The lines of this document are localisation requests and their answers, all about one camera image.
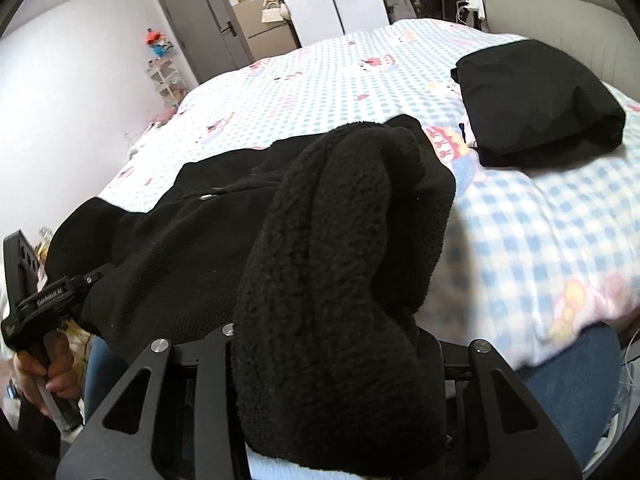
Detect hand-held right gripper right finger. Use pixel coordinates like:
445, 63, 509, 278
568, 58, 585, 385
416, 329, 584, 480

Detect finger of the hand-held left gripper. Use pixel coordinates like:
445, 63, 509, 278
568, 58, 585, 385
85, 263, 117, 288

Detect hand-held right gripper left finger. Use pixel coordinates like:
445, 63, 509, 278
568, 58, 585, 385
55, 323, 252, 480

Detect black fleece jacket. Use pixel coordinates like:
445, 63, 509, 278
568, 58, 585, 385
44, 114, 457, 477

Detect folded black clothes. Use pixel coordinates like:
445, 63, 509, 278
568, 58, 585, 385
450, 39, 627, 168

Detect person's left hand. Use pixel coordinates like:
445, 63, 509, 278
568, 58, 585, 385
12, 332, 83, 413

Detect person's blue jeans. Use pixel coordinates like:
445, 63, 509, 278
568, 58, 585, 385
82, 322, 623, 473

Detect blue checkered printed blanket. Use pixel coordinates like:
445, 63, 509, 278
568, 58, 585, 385
97, 17, 640, 368

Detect red hat plush doll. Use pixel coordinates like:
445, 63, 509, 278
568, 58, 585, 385
145, 27, 173, 58

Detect grey door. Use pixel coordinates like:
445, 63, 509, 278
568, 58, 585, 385
157, 0, 253, 85

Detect beige cabinet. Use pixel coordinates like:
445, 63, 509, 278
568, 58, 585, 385
231, 0, 301, 63

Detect grey padded bed headboard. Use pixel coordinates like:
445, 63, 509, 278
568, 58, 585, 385
479, 0, 640, 98

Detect white wire rack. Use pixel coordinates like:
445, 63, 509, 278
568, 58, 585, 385
146, 55, 188, 108

